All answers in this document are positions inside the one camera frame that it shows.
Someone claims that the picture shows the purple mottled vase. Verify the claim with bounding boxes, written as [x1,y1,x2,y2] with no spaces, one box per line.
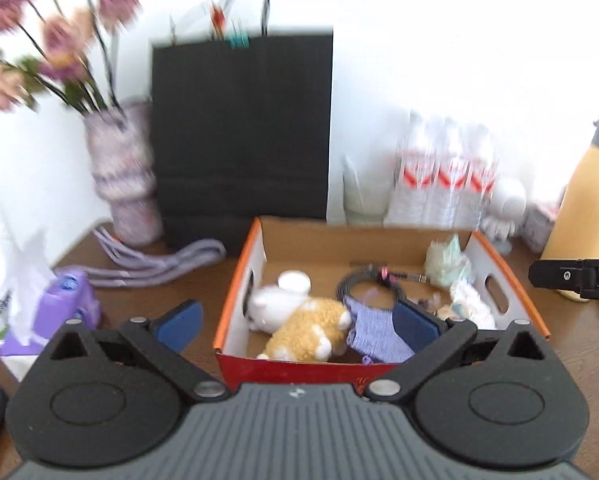
[83,100,165,247]

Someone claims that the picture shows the glass cup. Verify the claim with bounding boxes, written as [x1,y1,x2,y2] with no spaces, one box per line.
[342,155,390,226]

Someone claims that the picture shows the purple tissue pack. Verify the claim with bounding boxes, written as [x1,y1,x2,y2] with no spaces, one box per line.
[0,230,102,381]

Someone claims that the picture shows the iridescent plastic bag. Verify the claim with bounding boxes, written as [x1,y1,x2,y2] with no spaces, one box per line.
[424,234,473,288]

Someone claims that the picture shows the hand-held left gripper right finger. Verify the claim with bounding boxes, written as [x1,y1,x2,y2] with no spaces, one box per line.
[364,299,560,403]

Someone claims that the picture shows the white tissue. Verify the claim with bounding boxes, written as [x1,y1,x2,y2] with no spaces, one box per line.
[437,280,497,331]

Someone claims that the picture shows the purple lanyard strap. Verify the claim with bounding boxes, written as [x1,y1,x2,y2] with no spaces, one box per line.
[54,227,227,288]

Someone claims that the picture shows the clear water bottle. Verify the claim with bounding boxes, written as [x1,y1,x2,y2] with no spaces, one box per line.
[387,110,430,226]
[454,122,497,231]
[424,117,463,228]

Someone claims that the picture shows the black paper bag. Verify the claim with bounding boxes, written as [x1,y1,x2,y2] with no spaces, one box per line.
[150,0,334,256]

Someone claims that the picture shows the yellow thermos jug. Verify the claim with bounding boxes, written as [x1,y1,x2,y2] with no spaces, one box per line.
[542,114,599,302]

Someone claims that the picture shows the white robot speaker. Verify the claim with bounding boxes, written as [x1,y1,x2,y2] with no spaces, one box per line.
[482,177,529,255]

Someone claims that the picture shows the purple linen pouch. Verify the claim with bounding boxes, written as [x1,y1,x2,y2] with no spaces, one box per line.
[342,296,415,365]

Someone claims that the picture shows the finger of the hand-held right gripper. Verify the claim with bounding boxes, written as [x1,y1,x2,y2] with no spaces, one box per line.
[528,258,599,302]

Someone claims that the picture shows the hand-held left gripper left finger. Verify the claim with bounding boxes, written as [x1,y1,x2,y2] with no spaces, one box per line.
[39,299,232,404]

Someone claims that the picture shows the dried pink flowers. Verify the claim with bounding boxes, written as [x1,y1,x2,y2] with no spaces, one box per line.
[0,0,145,116]

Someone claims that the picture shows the black braided cable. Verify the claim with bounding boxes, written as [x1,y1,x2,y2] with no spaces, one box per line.
[337,262,427,306]

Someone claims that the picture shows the yellow plush hamster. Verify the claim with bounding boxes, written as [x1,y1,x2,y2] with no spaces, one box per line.
[244,270,353,362]

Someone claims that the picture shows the red cardboard box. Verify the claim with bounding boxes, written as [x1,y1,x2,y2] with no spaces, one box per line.
[213,216,551,396]

